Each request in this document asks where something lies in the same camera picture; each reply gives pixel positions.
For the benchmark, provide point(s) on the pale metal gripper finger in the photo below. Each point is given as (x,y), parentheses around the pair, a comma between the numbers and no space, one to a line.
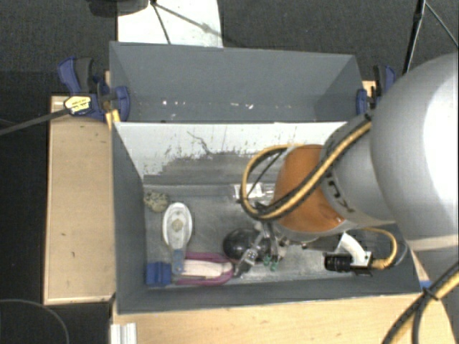
(246,258)

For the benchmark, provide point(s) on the blue ribbed block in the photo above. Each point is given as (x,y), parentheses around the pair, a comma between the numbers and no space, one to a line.
(157,274)

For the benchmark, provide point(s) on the speckled beige stone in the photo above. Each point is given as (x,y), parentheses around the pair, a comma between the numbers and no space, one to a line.
(156,201)

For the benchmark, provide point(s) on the grey metal bin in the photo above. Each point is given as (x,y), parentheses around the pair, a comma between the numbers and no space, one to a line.
(215,81)

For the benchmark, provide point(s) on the pale wood board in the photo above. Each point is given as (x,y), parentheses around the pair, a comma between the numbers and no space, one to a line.
(80,206)

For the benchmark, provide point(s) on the black cylinder on white bracket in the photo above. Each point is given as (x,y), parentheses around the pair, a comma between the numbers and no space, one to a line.
(339,262)

